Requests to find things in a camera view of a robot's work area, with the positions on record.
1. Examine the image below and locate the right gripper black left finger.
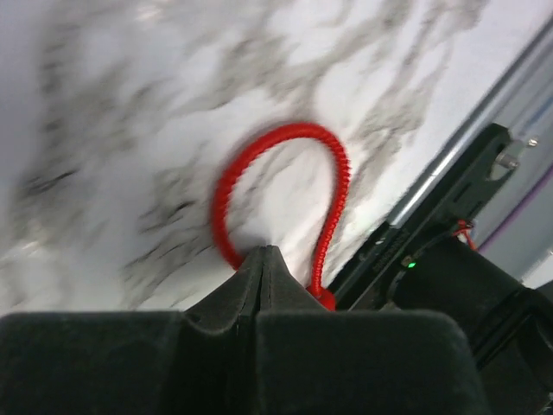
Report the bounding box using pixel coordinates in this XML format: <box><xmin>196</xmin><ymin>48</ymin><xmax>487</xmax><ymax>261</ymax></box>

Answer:
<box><xmin>1</xmin><ymin>248</ymin><xmax>264</xmax><ymax>414</ymax></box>

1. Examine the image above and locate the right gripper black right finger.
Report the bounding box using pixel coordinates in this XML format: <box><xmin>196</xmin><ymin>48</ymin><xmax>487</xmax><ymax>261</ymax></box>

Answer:
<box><xmin>250</xmin><ymin>246</ymin><xmax>490</xmax><ymax>414</ymax></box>

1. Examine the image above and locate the red cable seal lock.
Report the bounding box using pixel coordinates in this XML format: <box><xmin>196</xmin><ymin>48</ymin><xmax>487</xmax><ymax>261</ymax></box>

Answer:
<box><xmin>211</xmin><ymin>122</ymin><xmax>351</xmax><ymax>311</ymax></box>

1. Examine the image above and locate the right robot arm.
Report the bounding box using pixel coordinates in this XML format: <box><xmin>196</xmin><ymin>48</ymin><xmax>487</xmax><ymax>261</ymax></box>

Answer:
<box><xmin>1</xmin><ymin>239</ymin><xmax>552</xmax><ymax>414</ymax></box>

